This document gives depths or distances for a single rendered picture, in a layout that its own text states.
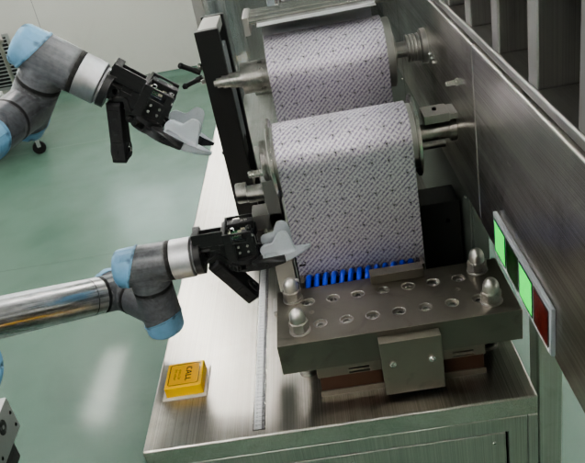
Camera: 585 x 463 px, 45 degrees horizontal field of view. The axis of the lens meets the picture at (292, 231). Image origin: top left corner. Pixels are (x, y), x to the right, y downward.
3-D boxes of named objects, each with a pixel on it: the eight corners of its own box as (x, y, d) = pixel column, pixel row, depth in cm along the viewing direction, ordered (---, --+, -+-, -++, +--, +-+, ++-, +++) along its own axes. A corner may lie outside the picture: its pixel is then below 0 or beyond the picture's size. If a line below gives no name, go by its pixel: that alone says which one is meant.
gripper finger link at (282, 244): (307, 230, 123) (255, 238, 124) (312, 258, 126) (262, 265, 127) (307, 221, 126) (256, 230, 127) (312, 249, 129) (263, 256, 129)
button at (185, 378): (172, 374, 134) (168, 364, 133) (207, 368, 134) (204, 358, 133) (166, 399, 128) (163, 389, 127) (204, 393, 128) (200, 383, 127)
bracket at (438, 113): (419, 116, 126) (418, 105, 125) (451, 109, 125) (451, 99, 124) (424, 125, 121) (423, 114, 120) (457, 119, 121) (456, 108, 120)
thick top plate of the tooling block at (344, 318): (283, 318, 132) (276, 292, 129) (496, 285, 129) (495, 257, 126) (283, 375, 118) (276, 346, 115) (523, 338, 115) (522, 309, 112)
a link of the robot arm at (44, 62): (16, 54, 120) (30, 12, 116) (76, 85, 123) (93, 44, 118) (-2, 73, 114) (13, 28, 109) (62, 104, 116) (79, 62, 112)
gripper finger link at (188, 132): (219, 137, 118) (172, 108, 117) (204, 164, 120) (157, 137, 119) (223, 131, 121) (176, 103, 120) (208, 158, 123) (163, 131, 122)
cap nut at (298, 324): (289, 325, 119) (284, 304, 117) (310, 321, 119) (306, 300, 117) (289, 338, 116) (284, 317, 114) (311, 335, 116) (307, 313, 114)
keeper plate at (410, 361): (385, 387, 119) (376, 336, 114) (444, 378, 119) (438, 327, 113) (387, 397, 117) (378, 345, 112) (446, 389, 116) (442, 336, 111)
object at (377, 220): (300, 279, 132) (283, 193, 124) (424, 259, 131) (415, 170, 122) (300, 281, 132) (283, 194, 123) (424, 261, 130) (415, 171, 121)
